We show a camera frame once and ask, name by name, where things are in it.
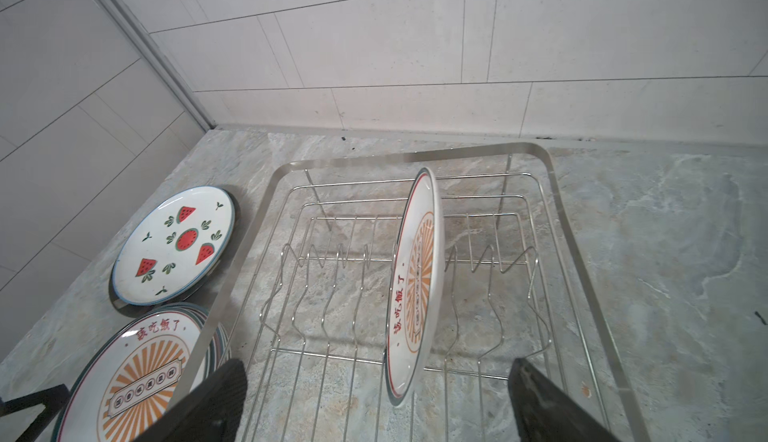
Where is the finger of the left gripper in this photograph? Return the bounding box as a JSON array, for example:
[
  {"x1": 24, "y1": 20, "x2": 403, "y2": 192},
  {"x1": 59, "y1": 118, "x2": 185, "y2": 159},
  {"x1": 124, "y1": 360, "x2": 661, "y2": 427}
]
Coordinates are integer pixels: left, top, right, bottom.
[{"x1": 1, "y1": 384, "x2": 71, "y2": 442}]

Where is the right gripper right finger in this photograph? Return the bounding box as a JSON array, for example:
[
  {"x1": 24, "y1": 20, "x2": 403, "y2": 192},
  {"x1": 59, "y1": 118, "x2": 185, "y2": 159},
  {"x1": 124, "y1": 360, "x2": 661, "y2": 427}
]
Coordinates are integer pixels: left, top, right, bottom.
[{"x1": 507, "y1": 358, "x2": 619, "y2": 442}]

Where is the metal wire dish rack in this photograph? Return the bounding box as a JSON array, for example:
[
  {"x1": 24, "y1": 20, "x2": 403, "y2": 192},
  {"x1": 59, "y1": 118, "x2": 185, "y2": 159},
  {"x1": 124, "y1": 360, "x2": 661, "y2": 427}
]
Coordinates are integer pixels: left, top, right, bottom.
[{"x1": 205, "y1": 142, "x2": 649, "y2": 441}]

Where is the white watermelon pattern plate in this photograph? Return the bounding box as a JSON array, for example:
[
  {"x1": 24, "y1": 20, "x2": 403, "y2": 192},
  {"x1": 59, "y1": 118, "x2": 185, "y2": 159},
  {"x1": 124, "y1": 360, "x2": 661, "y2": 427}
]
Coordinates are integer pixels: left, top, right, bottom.
[{"x1": 111, "y1": 185, "x2": 238, "y2": 308}]

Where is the white plate red rim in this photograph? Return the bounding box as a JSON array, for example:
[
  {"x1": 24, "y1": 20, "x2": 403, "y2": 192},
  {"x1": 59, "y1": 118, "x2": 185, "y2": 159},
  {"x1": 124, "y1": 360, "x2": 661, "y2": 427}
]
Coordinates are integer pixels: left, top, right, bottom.
[{"x1": 52, "y1": 303, "x2": 207, "y2": 441}]

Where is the brown patterned plate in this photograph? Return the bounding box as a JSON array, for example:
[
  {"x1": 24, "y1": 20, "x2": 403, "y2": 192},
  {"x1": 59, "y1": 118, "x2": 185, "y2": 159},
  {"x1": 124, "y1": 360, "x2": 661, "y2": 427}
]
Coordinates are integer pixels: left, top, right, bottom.
[{"x1": 180, "y1": 302, "x2": 231, "y2": 377}]

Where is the dark rimmed cream plate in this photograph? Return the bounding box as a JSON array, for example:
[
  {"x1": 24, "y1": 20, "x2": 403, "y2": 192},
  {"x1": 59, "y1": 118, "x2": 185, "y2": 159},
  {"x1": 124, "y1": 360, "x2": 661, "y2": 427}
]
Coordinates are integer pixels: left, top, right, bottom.
[{"x1": 107, "y1": 187, "x2": 242, "y2": 317}]

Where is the orange sunburst plate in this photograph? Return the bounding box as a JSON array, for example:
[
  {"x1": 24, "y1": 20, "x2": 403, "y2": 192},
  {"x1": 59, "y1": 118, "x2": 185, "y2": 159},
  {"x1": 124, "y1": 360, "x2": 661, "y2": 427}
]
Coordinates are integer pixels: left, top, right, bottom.
[{"x1": 384, "y1": 167, "x2": 445, "y2": 406}]

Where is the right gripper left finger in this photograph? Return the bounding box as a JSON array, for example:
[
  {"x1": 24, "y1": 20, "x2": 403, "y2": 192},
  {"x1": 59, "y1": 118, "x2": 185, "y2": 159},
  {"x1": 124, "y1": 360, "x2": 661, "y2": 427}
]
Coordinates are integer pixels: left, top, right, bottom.
[{"x1": 136, "y1": 359, "x2": 248, "y2": 441}]

